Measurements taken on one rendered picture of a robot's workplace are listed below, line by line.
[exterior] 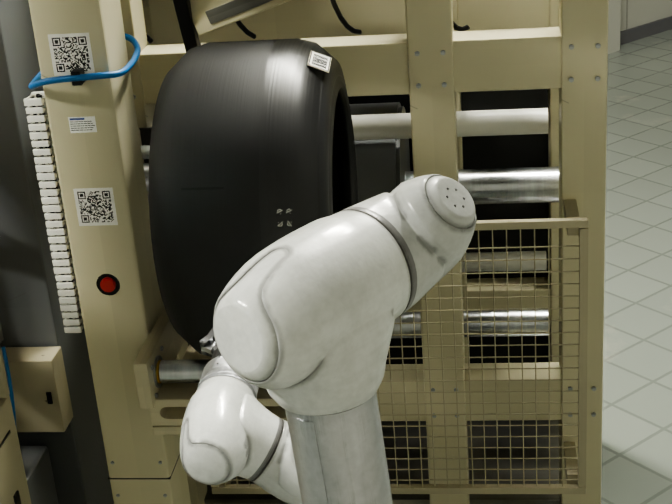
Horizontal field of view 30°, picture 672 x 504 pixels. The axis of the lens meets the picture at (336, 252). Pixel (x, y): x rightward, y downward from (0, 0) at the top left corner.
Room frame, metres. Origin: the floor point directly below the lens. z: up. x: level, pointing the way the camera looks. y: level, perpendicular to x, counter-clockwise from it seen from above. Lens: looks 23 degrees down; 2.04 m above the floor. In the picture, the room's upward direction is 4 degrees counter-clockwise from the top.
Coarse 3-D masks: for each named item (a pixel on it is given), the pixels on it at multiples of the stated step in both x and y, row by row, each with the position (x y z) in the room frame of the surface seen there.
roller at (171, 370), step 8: (160, 360) 2.13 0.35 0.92; (168, 360) 2.12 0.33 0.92; (176, 360) 2.12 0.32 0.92; (184, 360) 2.11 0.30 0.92; (192, 360) 2.11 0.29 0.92; (200, 360) 2.11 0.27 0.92; (208, 360) 2.11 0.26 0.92; (160, 368) 2.10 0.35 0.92; (168, 368) 2.10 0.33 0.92; (176, 368) 2.10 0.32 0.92; (184, 368) 2.09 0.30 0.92; (192, 368) 2.09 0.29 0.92; (200, 368) 2.09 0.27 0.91; (160, 376) 2.09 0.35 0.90; (168, 376) 2.09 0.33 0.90; (176, 376) 2.09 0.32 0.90; (184, 376) 2.09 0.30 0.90; (192, 376) 2.09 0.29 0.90; (200, 376) 2.08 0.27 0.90
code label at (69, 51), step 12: (48, 36) 2.19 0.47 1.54; (60, 36) 2.19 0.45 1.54; (72, 36) 2.18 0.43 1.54; (84, 36) 2.18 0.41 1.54; (60, 48) 2.19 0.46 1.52; (72, 48) 2.18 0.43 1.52; (84, 48) 2.18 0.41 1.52; (60, 60) 2.19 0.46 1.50; (72, 60) 2.18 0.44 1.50; (84, 60) 2.18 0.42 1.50; (60, 72) 2.19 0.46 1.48
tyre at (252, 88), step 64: (192, 64) 2.17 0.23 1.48; (256, 64) 2.14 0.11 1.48; (192, 128) 2.03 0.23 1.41; (256, 128) 2.01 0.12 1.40; (320, 128) 2.04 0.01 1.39; (192, 192) 1.97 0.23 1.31; (256, 192) 1.95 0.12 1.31; (320, 192) 1.97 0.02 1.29; (192, 256) 1.94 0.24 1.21; (192, 320) 1.97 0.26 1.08
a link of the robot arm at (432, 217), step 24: (408, 192) 1.24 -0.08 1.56; (432, 192) 1.24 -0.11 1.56; (456, 192) 1.26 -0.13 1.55; (384, 216) 1.23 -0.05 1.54; (408, 216) 1.23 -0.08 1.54; (432, 216) 1.22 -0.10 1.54; (456, 216) 1.22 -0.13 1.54; (408, 240) 1.21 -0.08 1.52; (432, 240) 1.21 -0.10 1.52; (456, 240) 1.22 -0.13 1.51; (408, 264) 1.19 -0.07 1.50; (432, 264) 1.21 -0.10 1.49
